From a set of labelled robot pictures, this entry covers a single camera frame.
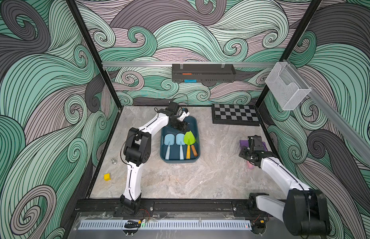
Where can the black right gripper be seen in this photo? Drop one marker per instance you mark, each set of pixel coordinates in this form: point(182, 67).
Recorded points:
point(244, 151)

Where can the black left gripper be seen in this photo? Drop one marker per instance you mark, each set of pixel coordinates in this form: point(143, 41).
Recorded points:
point(183, 128)

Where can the green shovel yellow handle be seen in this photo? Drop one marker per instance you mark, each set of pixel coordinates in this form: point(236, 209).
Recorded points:
point(187, 141)

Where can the light blue shovel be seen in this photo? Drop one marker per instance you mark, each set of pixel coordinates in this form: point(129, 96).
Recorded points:
point(180, 143)
point(169, 140)

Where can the green shovel wooden handle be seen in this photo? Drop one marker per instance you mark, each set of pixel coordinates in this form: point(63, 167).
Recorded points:
point(193, 148)

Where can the purple shovel pink handle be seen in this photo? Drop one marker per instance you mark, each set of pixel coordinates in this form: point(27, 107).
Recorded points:
point(244, 143)

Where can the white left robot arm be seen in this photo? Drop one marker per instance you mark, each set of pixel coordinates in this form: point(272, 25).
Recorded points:
point(137, 150)

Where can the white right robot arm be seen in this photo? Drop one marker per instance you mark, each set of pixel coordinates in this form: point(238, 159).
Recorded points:
point(304, 212)

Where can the dark teal storage box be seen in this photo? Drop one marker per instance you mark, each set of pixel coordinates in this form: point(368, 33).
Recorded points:
point(175, 148)

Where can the black folding chessboard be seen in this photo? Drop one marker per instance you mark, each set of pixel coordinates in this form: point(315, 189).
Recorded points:
point(234, 115)

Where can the small metal bell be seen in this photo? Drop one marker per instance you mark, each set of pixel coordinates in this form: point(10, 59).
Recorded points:
point(113, 161)

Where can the yellow cube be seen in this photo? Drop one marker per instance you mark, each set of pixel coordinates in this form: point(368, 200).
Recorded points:
point(107, 177)

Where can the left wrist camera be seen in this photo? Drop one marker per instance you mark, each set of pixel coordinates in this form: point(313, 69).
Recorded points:
point(179, 109)

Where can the black wall tray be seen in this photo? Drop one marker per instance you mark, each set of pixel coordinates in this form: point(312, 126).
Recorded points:
point(206, 74)

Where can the clear plastic wall holder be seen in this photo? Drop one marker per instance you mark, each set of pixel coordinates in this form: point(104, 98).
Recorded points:
point(287, 85)

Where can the black frame post left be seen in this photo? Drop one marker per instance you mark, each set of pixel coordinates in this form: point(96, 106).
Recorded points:
point(92, 49)

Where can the black frame post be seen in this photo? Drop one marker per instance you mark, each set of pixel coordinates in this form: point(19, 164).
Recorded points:
point(92, 49)
point(299, 25)

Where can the aluminium rail back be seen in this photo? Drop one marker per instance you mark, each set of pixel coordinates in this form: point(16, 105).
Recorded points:
point(155, 64)

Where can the aluminium rail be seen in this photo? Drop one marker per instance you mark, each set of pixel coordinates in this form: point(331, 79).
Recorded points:
point(155, 64)
point(350, 134)

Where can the aluminium rail right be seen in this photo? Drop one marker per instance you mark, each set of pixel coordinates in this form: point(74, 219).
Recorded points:
point(350, 134)

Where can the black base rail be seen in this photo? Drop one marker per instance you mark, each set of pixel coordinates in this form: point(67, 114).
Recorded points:
point(167, 205)

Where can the black frame post right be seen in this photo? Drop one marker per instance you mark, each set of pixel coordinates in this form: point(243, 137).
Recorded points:
point(299, 25)

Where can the white slotted cable duct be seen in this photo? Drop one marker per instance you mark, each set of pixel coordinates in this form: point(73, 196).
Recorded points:
point(168, 225)

